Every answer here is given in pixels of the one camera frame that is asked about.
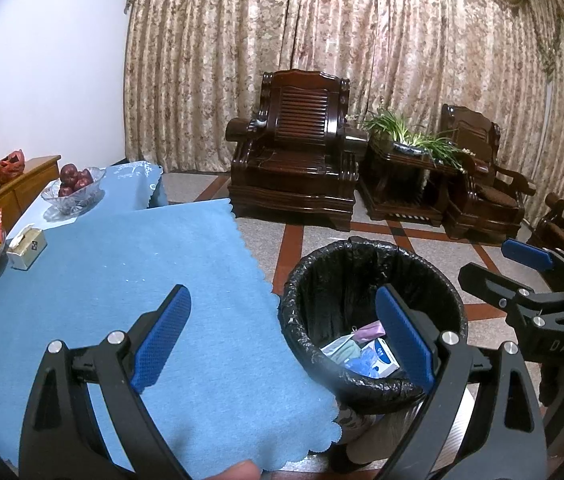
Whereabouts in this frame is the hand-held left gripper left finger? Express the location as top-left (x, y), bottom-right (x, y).
top-left (19, 284), bottom-right (193, 480)

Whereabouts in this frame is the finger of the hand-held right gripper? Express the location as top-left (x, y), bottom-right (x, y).
top-left (458, 262), bottom-right (536, 319)
top-left (502, 239), bottom-right (564, 282)

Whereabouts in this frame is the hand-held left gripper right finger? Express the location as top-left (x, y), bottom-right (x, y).
top-left (375, 284), bottom-right (548, 480)

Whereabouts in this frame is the white and blue box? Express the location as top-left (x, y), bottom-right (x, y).
top-left (372, 337), bottom-right (401, 376)

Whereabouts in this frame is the pink face mask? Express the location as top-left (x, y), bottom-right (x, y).
top-left (354, 322), bottom-right (387, 342)

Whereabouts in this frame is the blue plastic bag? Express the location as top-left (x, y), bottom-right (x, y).
top-left (346, 350), bottom-right (380, 377)

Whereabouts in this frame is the green rubber glove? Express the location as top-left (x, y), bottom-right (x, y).
top-left (334, 341), bottom-right (363, 362)

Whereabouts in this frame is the waste bin with black liner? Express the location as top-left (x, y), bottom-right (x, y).
top-left (279, 236), bottom-right (469, 472)

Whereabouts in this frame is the person's left hand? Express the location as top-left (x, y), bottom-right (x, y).
top-left (182, 459), bottom-right (263, 480)

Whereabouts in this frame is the dark wooden cushioned armchair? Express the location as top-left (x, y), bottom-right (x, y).
top-left (439, 105), bottom-right (538, 241)

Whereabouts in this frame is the dark wooden side table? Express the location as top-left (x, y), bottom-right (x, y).
top-left (359, 137), bottom-right (468, 227)

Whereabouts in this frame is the tissue box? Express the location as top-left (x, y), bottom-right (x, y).
top-left (6, 226), bottom-right (48, 271)

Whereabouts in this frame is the glass fruit bowl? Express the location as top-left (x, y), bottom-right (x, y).
top-left (40, 166), bottom-right (107, 216)

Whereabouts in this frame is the potted green plant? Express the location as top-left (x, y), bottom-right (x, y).
top-left (357, 107), bottom-right (478, 172)

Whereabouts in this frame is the wooden cabinet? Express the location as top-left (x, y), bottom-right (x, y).
top-left (0, 155), bottom-right (62, 233)

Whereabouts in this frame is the dark wooden slatted armchair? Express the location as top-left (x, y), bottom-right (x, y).
top-left (225, 69), bottom-right (369, 231)

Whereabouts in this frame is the crumpled red bag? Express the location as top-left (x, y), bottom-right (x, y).
top-left (0, 149), bottom-right (26, 184)

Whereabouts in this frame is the patterned beige curtain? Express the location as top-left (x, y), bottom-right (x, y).
top-left (124, 0), bottom-right (564, 196)

